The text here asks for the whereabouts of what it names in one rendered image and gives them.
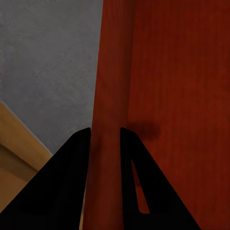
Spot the storage box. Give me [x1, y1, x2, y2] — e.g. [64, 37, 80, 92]
[82, 0, 230, 230]

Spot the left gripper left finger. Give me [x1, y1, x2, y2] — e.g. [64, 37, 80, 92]
[0, 128, 92, 230]

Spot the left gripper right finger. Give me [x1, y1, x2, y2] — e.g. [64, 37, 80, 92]
[120, 127, 201, 230]

